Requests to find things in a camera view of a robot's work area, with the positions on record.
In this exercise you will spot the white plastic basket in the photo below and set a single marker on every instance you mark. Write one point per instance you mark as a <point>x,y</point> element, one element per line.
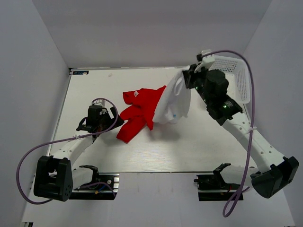
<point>236,72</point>

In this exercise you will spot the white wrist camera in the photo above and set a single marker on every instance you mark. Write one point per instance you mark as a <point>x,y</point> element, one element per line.
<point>205,59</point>
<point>99,102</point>

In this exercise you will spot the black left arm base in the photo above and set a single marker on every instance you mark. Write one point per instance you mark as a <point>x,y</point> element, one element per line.
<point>90,184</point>

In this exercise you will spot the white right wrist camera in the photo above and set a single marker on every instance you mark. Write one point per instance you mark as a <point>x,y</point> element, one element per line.
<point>205,59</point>

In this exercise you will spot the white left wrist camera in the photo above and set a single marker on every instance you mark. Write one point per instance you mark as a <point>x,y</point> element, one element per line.
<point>99,102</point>

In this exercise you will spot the red t-shirt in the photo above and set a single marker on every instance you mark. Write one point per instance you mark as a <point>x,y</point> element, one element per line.
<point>140,112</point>

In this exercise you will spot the blue table label sticker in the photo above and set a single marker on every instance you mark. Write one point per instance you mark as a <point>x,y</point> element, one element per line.
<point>81,72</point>

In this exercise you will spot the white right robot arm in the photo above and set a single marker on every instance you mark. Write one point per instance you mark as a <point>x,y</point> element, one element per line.
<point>274,170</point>

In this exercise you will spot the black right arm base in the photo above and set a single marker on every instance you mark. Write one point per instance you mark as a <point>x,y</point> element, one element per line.
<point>220,184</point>

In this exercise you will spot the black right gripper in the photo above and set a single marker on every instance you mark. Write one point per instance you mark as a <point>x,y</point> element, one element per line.
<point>190,74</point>

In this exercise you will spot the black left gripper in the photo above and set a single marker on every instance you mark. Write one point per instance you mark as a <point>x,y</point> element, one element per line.
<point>106,114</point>

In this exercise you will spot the white t-shirt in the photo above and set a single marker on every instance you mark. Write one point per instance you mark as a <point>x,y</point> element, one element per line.
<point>174,102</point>

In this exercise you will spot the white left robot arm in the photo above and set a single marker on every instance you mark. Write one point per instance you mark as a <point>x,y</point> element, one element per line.
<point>56,175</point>

